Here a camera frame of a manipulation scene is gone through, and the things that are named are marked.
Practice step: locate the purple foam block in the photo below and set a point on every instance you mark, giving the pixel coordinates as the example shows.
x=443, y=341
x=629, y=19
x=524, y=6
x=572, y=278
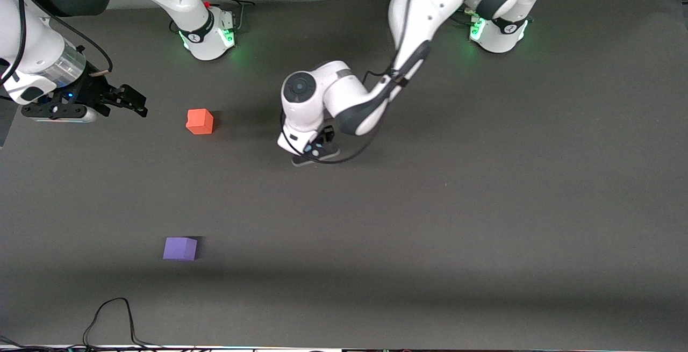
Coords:
x=179, y=249

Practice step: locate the orange foam block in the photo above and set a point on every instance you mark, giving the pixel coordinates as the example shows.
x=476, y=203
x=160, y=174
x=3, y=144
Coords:
x=199, y=121

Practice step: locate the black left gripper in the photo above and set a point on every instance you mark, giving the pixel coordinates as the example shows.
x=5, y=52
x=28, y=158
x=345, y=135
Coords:
x=326, y=136

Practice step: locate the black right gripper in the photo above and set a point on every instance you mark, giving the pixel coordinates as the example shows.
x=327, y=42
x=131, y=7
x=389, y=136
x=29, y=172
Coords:
x=92, y=90

